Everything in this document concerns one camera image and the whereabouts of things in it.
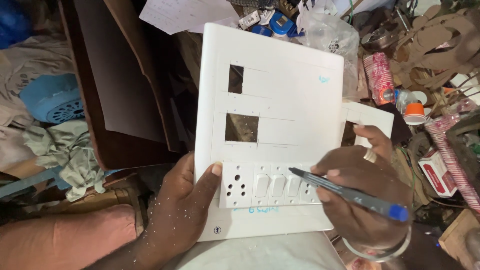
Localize person's left hand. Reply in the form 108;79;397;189
148;152;224;259

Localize white switchboard plate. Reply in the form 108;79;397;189
194;22;345;242

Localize dark brown laminate boards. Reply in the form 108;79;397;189
58;0;199;172

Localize white plastic frame piece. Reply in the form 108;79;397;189
340;100;395;149

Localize small white switch part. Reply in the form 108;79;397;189
238;10;261;30

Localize brown cardboard sheet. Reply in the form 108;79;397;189
103;0;185;153

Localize white paper sheets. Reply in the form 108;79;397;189
139;0;241;35

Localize person's white lap cloth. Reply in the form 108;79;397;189
161;230;348;270

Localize short red paper cup sleeve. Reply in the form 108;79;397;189
362;52;396;107

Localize clear plastic bottle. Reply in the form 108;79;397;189
395;89;419;114

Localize red and white carton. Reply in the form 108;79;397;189
418;148;458;199

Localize white five-pin socket module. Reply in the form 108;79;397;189
218;161;256;209

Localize beige printed cloth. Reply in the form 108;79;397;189
0;35;76;178

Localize wooden crate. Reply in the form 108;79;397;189
437;208;480;270

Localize clear plastic bag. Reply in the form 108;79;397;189
298;5;361;99

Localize white small socket module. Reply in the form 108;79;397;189
300;165;323;205

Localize green wire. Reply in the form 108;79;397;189
397;145;418;205

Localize blue round plastic case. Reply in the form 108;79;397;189
269;11;295;37

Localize grey-green crumpled cloth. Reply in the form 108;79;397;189
23;119;108;203

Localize gold finger ring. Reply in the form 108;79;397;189
362;147;378;164

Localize blue perforated plastic cover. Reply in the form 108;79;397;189
19;73;86;125

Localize blue plastic bag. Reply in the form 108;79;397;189
0;0;33;50

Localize white rocker switch module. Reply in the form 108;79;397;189
252;163;272;207
269;164;289;206
286;165;304;206

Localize grey pen with blue cap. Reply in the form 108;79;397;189
288;167;410;223

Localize steel bowl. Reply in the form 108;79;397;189
360;26;395;52

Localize heap of cardboard cutouts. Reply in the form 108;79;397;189
390;3;480;92

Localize blue painted wooden plank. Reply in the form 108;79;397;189
0;165;125;200

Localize person's right hand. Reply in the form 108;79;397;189
310;124;414;250

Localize orange paper cup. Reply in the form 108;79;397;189
403;102;427;126

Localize long red paper cup sleeve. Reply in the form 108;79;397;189
424;114;480;214

